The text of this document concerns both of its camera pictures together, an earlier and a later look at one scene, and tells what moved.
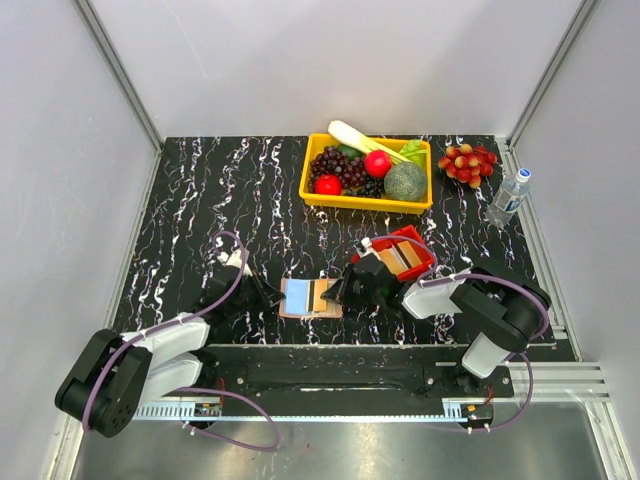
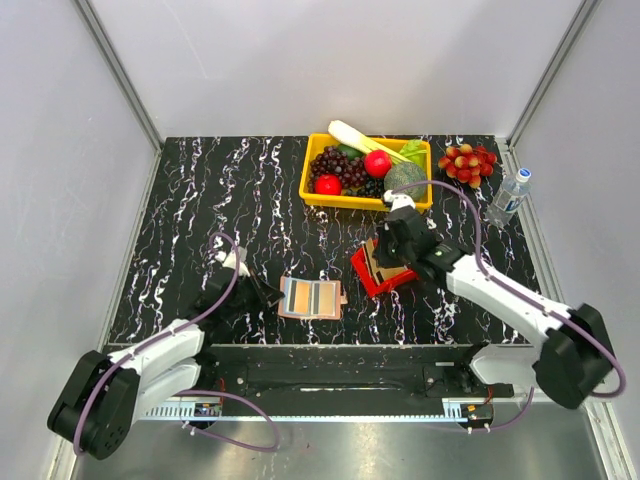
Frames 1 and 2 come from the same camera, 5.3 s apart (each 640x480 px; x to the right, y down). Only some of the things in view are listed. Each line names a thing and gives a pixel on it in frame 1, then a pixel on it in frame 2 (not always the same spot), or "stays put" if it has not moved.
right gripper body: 357,293 → 389,254
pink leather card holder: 303,299 stays put
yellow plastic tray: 387,145 stays put
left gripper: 266,294 stays put
